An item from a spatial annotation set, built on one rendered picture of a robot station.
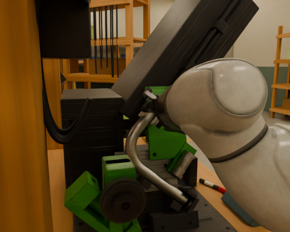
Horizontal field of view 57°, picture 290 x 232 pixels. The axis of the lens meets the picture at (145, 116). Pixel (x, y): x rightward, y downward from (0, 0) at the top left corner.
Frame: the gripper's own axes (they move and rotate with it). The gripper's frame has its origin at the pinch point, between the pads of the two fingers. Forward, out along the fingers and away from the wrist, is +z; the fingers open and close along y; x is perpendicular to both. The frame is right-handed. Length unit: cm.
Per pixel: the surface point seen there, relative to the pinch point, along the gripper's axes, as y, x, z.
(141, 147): -18, -1, 70
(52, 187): 5, 37, 40
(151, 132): -4.0, 2.2, 4.4
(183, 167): -16.5, 4.3, 0.9
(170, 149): -11.6, 2.3, 4.5
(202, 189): -34.4, 2.3, 19.6
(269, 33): -187, -528, 540
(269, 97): -311, -406, 564
